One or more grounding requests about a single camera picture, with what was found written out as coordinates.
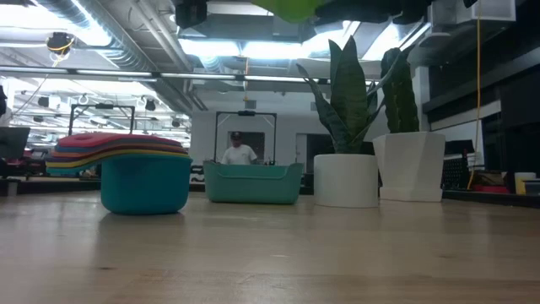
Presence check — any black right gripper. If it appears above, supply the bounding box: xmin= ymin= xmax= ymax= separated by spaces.
xmin=314 ymin=0 xmax=434 ymax=25

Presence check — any lime green measuring cup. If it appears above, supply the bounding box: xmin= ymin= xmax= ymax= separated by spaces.
xmin=251 ymin=0 xmax=327 ymax=24

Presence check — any teal measuring cup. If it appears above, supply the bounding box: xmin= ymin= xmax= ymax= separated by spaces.
xmin=45 ymin=152 xmax=194 ymax=215

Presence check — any blue measuring cup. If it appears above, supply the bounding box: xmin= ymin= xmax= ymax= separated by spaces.
xmin=53 ymin=138 xmax=187 ymax=155

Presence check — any yellow measuring cup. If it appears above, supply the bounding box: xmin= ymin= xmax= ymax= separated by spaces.
xmin=45 ymin=149 xmax=192 ymax=169

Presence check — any teal plastic basket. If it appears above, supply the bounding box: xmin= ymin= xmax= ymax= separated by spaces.
xmin=202 ymin=159 xmax=305 ymax=206

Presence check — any green snake plant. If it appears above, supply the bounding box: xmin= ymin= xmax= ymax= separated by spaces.
xmin=294 ymin=35 xmax=396 ymax=155

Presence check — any green cactus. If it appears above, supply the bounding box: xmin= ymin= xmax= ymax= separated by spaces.
xmin=381 ymin=44 xmax=421 ymax=134

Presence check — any person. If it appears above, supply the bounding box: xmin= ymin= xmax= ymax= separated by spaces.
xmin=220 ymin=130 xmax=258 ymax=166

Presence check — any white hexagonal plant pot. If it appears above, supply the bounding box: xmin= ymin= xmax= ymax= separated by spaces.
xmin=372 ymin=131 xmax=447 ymax=203

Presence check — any white round plant pot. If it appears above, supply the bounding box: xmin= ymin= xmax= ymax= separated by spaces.
xmin=313 ymin=153 xmax=380 ymax=209

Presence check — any black perforated panel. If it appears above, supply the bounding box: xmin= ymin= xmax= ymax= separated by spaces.
xmin=440 ymin=140 xmax=476 ymax=191

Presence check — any flat red object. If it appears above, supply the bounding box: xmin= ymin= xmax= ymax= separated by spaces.
xmin=471 ymin=182 xmax=511 ymax=195

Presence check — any black monitor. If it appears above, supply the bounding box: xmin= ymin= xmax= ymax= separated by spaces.
xmin=0 ymin=126 xmax=31 ymax=161

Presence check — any black background rig frame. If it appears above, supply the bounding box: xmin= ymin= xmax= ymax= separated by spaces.
xmin=213 ymin=110 xmax=278 ymax=165
xmin=66 ymin=103 xmax=136 ymax=149

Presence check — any hanging black cable reel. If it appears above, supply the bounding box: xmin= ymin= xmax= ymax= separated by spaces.
xmin=45 ymin=31 xmax=77 ymax=57

